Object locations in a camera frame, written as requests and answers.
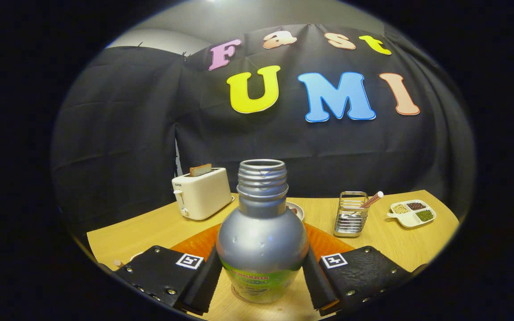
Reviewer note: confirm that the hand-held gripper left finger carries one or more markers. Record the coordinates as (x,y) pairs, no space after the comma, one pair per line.
(203,285)

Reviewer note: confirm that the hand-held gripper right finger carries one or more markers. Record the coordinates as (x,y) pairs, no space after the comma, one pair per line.
(316,283)

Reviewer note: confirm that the silver juice bottle green label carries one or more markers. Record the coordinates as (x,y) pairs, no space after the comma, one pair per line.
(261,240)

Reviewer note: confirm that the small white plate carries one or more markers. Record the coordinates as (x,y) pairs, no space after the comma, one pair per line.
(299,213)

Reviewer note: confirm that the wooden table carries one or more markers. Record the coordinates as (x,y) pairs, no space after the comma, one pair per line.
(391,245)

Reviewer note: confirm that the cream toaster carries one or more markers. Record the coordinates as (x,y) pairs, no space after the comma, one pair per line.
(203,196)

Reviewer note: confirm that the striped paper straw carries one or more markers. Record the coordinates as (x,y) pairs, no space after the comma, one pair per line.
(374,199)

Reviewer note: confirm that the white divided dish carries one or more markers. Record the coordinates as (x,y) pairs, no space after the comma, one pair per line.
(411,218)

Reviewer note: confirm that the toast slice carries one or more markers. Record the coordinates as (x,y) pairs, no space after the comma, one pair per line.
(201,170)

